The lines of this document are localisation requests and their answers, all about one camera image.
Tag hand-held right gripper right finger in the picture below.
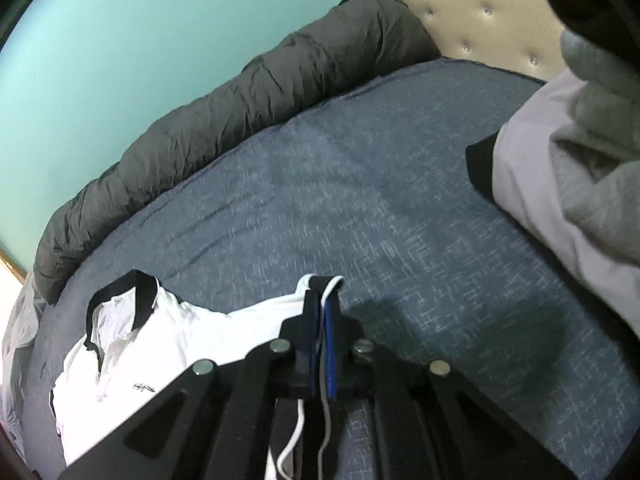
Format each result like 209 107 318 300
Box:
322 290 576 480

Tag wooden window frame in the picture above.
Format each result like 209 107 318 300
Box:
0 247 28 283

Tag light grey blanket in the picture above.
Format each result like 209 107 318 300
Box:
0 270 43 461

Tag blue patterned bed sheet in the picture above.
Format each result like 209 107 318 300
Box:
22 57 640 480

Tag pale shirt black trim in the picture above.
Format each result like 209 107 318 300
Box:
466 70 640 333

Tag dark grey rolled duvet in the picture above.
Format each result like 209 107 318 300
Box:
32 0 441 303

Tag grey fleece garment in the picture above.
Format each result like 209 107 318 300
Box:
550 30 640 261

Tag cream tufted headboard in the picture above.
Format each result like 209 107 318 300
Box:
335 0 568 83

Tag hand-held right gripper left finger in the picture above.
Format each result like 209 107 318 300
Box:
57 275 326 480

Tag white polo shirt black trim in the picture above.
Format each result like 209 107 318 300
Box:
49 270 346 480

